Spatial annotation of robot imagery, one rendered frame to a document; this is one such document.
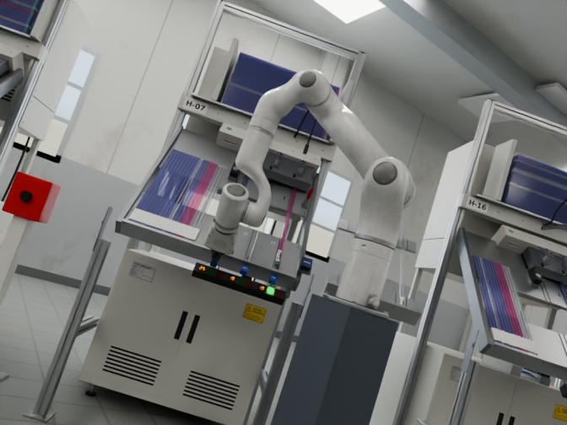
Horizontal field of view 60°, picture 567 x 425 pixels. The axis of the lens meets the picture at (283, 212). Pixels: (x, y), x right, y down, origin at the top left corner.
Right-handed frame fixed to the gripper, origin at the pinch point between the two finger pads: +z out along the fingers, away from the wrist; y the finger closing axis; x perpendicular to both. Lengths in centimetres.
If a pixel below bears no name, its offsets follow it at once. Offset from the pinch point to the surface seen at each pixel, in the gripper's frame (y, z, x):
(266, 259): 17.8, 2.5, 8.8
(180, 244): -13.8, 2.9, 2.4
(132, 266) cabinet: -33.0, 35.2, 12.8
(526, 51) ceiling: 204, -13, 361
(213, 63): -35, -15, 113
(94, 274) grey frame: -38.9, 16.7, -11.2
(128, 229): -33.0, 3.8, 2.4
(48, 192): -68, 9, 13
